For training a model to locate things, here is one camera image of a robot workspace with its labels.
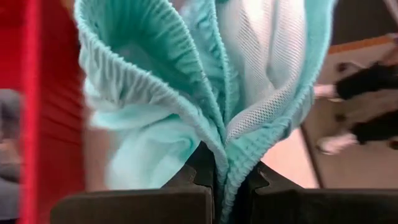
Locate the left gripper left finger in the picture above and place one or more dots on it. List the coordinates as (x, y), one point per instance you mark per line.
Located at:
(140, 208)

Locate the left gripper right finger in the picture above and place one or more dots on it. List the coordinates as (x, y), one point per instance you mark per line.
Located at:
(311, 208)

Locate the turquoise garment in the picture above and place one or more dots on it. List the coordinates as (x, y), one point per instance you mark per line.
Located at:
(174, 77)

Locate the red plastic bin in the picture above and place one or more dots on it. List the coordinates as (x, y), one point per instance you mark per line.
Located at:
(53, 93)

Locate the person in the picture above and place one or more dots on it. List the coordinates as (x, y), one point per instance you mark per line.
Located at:
(370, 81)

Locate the striped floor mat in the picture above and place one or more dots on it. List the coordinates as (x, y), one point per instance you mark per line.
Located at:
(363, 18)

